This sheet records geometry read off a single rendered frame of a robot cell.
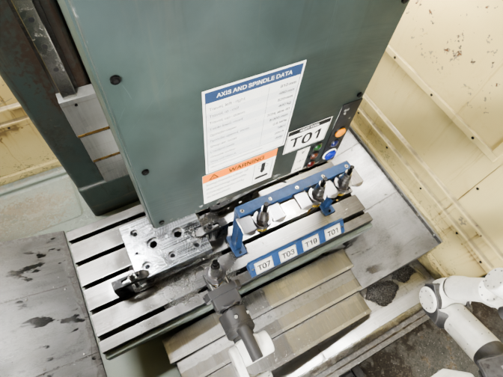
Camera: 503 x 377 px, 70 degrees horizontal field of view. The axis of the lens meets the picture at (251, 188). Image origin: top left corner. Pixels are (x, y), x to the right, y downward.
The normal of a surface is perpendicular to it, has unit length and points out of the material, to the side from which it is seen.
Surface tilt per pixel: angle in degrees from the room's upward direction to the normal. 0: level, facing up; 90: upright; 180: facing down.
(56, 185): 0
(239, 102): 90
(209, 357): 8
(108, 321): 0
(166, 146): 90
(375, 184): 24
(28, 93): 90
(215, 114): 90
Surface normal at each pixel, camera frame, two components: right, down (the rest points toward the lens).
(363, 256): -0.29, -0.30
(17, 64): 0.46, 0.79
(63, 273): 0.44, -0.59
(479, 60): -0.88, 0.37
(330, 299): 0.19, -0.54
